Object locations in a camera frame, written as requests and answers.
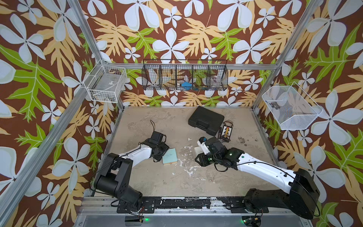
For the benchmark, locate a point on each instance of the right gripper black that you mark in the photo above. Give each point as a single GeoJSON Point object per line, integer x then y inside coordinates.
{"type": "Point", "coordinates": [201, 160]}

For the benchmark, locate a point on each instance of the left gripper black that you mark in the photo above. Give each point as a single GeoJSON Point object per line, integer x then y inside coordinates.
{"type": "Point", "coordinates": [165, 147]}

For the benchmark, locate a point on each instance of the white drawer jewelry box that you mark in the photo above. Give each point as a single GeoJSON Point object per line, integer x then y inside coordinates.
{"type": "Point", "coordinates": [198, 150]}

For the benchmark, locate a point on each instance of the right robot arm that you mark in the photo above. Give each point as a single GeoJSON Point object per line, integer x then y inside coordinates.
{"type": "Point", "coordinates": [296, 190]}

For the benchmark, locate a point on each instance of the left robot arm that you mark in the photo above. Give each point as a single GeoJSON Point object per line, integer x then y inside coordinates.
{"type": "Point", "coordinates": [113, 177]}

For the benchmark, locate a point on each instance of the metal ratchet wrench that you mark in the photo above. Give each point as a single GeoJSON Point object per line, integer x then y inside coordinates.
{"type": "Point", "coordinates": [219, 134]}

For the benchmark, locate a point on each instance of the yellow multimeter with leads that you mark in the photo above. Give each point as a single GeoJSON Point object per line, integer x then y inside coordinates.
{"type": "Point", "coordinates": [227, 130]}

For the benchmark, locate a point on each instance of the black plastic tool case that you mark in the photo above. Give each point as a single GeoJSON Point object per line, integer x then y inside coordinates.
{"type": "Point", "coordinates": [206, 120]}

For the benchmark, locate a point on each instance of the blue object in basket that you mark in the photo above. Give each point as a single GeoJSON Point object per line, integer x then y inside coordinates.
{"type": "Point", "coordinates": [186, 86]}

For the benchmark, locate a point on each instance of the dark small object in basket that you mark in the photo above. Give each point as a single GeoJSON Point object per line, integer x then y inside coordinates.
{"type": "Point", "coordinates": [275, 105]}

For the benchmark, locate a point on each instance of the white mesh basket right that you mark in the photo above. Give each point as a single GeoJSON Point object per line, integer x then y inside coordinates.
{"type": "Point", "coordinates": [298, 110]}

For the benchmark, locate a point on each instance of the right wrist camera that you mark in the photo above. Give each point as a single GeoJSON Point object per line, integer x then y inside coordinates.
{"type": "Point", "coordinates": [202, 145]}

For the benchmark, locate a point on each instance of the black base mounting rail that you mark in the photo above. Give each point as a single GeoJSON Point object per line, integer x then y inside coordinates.
{"type": "Point", "coordinates": [150, 205]}

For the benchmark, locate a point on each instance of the black wire basket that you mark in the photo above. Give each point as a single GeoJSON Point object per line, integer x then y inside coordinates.
{"type": "Point", "coordinates": [169, 74]}

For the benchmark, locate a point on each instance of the white wire basket left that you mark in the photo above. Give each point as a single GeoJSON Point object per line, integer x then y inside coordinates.
{"type": "Point", "coordinates": [105, 82]}

